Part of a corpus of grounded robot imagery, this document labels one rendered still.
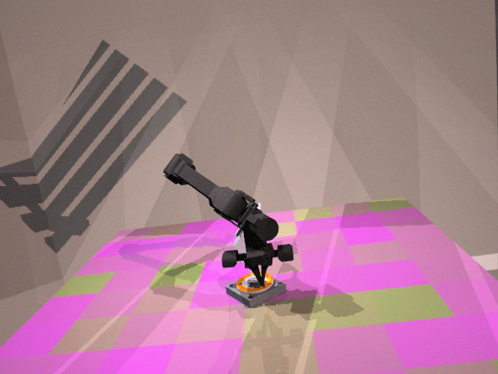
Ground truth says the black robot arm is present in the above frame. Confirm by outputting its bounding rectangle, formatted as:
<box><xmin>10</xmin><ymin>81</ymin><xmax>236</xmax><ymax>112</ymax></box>
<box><xmin>163</xmin><ymin>153</ymin><xmax>278</xmax><ymax>268</ymax></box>

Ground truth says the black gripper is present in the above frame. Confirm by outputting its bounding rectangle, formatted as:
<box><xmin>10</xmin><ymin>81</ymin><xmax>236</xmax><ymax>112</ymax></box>
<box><xmin>221</xmin><ymin>232</ymin><xmax>293</xmax><ymax>286</ymax></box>

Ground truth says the orange round plate with holes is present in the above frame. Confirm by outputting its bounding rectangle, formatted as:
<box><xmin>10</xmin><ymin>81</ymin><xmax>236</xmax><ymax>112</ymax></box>
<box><xmin>236</xmin><ymin>273</ymin><xmax>274</xmax><ymax>294</ymax></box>

